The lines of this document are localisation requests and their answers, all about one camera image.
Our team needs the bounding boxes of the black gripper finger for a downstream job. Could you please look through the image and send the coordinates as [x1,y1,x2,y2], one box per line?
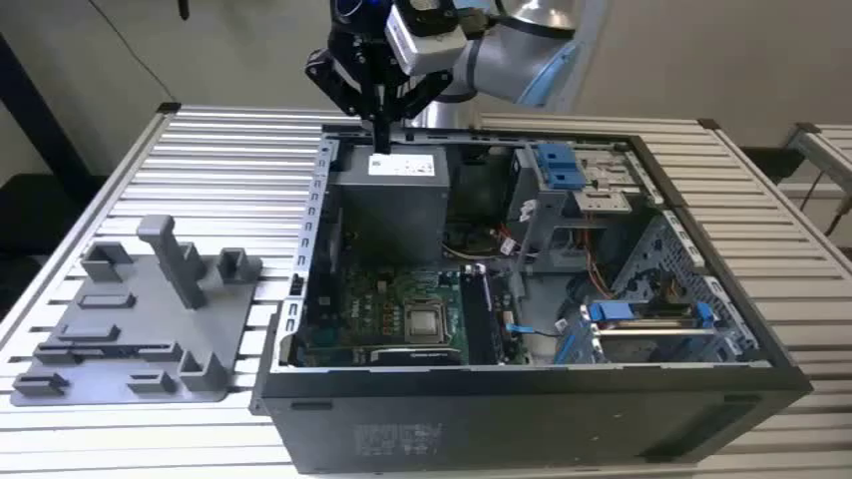
[383,68,456,153]
[304,47,385,153]

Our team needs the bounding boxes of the black RAM slot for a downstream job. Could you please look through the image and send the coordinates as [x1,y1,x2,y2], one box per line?
[469,271,492,364]
[460,271,483,364]

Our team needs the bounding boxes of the blue disk carrier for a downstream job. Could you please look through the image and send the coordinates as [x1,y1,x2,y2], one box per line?
[533,142,587,192]

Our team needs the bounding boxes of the grey power supply unit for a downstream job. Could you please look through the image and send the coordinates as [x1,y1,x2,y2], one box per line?
[329,144,452,266]

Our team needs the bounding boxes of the grey metal drive cage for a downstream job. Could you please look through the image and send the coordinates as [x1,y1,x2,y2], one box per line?
[508,141,660,273]

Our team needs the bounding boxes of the green motherboard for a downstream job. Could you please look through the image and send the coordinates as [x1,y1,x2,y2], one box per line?
[292,263,531,369]

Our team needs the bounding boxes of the metal CPU socket cover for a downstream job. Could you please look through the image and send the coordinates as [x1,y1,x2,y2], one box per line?
[401,297,455,346]

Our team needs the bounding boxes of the silver CPU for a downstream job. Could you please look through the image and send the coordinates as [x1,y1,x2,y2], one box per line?
[408,309,445,338]

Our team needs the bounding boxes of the hard disk in blue carrier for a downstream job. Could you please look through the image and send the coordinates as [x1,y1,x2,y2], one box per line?
[584,300,719,340]

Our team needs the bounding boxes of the black graphics card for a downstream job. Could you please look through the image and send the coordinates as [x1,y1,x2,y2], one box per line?
[357,345,467,368]

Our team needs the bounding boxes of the black box behind table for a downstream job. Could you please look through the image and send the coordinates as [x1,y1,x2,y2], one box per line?
[737,146,804,176]

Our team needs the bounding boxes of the grey plastic parts rack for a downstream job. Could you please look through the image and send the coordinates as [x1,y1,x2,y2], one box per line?
[9,214,265,408]

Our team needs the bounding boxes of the metal slat side table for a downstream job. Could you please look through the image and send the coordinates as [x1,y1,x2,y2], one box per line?
[777,122,852,201]

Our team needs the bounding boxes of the black open PC case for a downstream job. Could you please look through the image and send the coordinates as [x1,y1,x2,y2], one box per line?
[249,122,815,475]

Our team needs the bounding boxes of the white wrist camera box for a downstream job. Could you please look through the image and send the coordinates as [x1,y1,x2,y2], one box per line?
[384,2,471,77]

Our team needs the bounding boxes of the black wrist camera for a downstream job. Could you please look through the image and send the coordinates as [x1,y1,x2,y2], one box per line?
[403,0,497,39]

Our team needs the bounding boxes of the thin black wall cable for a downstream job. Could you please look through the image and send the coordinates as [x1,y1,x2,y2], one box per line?
[97,0,180,105]

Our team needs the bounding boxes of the yellow and black wire bundle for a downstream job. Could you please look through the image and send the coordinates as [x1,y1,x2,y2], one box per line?
[441,224,511,260]

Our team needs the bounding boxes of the silver metal bracket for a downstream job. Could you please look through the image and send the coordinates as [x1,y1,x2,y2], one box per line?
[575,191,632,215]

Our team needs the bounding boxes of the orange and red wires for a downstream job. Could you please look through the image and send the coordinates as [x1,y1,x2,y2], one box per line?
[583,227,617,300]

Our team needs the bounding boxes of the blue tab with black wire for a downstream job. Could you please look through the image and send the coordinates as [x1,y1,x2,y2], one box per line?
[505,322,567,340]

